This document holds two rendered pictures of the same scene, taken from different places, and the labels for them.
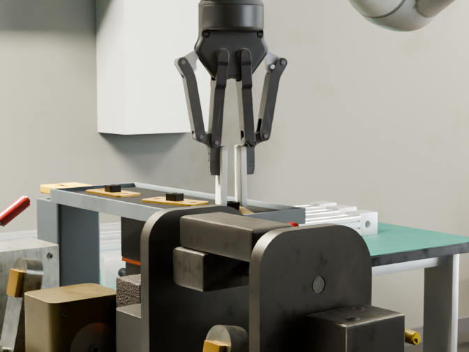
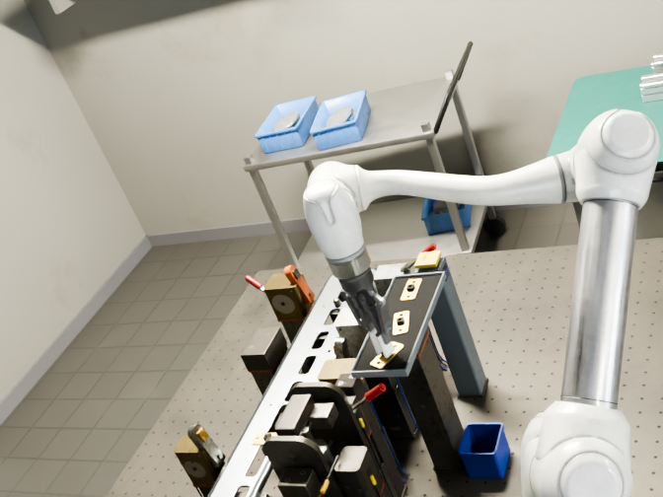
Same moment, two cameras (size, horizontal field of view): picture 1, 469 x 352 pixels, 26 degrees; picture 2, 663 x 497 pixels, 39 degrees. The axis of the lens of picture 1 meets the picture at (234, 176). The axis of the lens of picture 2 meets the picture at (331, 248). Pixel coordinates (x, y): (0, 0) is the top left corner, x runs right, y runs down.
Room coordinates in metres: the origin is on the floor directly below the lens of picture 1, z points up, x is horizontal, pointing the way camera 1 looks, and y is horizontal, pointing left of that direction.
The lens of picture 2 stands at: (0.54, -1.60, 2.42)
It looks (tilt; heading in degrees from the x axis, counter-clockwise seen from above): 29 degrees down; 69
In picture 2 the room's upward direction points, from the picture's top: 22 degrees counter-clockwise
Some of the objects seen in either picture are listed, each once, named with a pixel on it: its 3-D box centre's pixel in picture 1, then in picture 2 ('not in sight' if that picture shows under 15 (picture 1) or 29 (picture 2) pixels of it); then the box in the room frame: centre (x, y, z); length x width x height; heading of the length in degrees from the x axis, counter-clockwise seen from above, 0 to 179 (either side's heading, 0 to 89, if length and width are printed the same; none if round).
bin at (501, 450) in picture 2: not in sight; (484, 451); (1.32, -0.01, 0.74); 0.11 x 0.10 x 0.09; 38
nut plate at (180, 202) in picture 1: (174, 198); (401, 320); (1.26, 0.07, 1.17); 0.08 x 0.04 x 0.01; 52
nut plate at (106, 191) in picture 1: (112, 189); (410, 288); (1.36, 0.16, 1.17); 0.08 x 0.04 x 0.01; 40
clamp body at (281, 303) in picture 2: not in sight; (300, 327); (1.22, 0.73, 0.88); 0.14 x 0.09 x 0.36; 128
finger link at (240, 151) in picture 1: (240, 175); (385, 342); (1.18, -0.01, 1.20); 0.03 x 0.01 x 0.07; 13
